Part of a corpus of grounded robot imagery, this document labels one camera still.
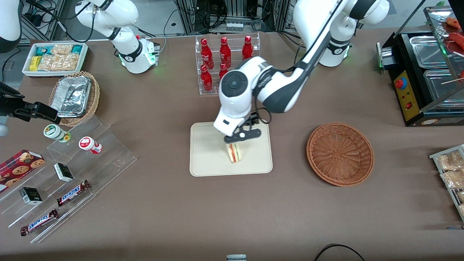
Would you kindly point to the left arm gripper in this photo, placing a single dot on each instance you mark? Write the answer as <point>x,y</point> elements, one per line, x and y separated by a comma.
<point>253,120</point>

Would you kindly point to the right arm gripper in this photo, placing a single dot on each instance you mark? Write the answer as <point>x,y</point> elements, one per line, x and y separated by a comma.
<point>10,106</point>

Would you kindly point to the triangular sandwich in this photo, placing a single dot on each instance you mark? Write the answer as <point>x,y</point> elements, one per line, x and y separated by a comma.
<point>235,154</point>

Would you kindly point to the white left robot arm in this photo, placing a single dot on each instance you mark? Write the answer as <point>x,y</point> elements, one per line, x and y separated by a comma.
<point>275,87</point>

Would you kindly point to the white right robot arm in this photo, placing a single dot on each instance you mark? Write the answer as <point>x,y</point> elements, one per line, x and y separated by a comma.
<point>127,47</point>

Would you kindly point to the beige plastic tray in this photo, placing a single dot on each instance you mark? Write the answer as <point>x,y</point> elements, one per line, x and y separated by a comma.
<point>206,152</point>

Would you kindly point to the oval tan wicker basket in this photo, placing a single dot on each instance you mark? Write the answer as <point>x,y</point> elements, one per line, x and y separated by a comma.
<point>94,98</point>

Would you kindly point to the round brown wicker basket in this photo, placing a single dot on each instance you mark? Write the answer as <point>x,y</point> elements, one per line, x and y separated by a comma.
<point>340,154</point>

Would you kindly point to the tray of packaged snacks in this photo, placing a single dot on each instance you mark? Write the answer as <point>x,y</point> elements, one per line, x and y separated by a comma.
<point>453,197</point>

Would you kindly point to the yellow snack packet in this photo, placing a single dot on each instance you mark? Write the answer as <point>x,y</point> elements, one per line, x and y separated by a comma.
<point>34,63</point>

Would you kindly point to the green lid yogurt bottle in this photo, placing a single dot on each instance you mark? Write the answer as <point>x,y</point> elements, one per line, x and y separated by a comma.
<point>53,131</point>

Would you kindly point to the white rectangular snack bin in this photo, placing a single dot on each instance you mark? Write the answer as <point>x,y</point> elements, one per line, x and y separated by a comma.
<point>54,73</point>

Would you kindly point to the stack of foil containers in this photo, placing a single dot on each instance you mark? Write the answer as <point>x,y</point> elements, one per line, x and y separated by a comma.
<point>70,96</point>

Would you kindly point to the clear bag of crackers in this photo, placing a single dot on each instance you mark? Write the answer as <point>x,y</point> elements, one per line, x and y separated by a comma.
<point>61,49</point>
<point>49,62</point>
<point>69,61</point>

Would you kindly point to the teal snack packet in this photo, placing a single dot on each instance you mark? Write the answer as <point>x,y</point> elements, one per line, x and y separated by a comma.
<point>41,51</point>
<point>76,49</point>

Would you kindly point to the clear acrylic bottle rack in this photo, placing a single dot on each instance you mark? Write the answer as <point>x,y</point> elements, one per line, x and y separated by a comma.
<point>214,87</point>

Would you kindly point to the red cola bottle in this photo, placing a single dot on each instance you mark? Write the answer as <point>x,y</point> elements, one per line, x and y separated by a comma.
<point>247,49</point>
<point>206,54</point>
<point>225,52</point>
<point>206,80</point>
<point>223,70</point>

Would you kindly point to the red cookie box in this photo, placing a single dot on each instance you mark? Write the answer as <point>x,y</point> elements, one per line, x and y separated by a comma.
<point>18,168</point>

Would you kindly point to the red lid yogurt bottle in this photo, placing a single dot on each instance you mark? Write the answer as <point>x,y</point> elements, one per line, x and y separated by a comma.
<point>87,143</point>

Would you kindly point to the small black carton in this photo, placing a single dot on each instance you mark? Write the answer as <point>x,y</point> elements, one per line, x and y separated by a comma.
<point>63,172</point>
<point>30,196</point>

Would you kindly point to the clear acrylic stepped shelf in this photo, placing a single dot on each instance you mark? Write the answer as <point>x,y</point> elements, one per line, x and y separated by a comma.
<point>108,156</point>

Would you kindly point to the brown snickers bar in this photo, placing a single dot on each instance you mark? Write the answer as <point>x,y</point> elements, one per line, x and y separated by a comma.
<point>39,222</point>
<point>72,193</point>

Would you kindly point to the white power strip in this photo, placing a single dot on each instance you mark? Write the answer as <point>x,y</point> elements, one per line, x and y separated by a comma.
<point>234,26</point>

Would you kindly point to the small grey device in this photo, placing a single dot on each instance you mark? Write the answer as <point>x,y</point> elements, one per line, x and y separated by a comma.
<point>236,257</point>

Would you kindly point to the black hot food display case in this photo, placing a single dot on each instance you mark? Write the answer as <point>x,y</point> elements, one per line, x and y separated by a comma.
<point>406,94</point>

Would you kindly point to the steel food pan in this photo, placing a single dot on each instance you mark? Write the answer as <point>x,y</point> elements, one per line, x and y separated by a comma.
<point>429,52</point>
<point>442,87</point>

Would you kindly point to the bagged fried snack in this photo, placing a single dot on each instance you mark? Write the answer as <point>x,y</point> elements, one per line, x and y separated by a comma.
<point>453,179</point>
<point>461,196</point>
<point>451,161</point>
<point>461,209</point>

